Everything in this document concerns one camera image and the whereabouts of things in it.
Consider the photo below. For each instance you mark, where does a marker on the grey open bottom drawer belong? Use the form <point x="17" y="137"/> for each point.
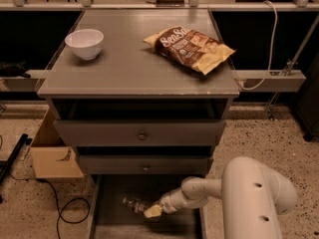
<point x="110" y="218"/>

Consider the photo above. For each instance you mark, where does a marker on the grey top drawer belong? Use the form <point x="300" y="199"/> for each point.
<point x="140" y="132"/>

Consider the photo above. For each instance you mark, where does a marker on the black bar on floor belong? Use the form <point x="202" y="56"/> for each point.
<point x="5" y="165"/>

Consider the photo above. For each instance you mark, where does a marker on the cardboard box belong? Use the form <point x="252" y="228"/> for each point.
<point x="51" y="158"/>

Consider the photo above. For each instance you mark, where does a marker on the black cloth on rail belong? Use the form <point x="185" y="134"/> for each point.
<point x="13" y="70"/>

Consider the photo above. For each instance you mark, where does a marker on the brown yellow chip bag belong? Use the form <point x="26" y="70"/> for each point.
<point x="189" y="48"/>

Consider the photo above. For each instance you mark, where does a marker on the grey middle drawer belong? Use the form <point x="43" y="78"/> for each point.
<point x="145" y="164"/>

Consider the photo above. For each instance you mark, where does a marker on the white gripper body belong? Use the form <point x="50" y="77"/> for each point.
<point x="168" y="203"/>

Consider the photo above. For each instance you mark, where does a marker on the clear plastic water bottle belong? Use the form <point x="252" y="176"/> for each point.
<point x="136" y="205"/>

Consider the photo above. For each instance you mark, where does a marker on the grey wooden drawer cabinet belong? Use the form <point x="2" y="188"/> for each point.
<point x="129" y="81"/>

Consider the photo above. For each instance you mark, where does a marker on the black device on ledge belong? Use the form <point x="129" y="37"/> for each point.
<point x="170" y="3"/>

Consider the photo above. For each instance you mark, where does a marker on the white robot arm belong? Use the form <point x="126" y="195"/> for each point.
<point x="253" y="196"/>

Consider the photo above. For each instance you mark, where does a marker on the white ceramic bowl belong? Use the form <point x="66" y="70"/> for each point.
<point x="86" y="44"/>

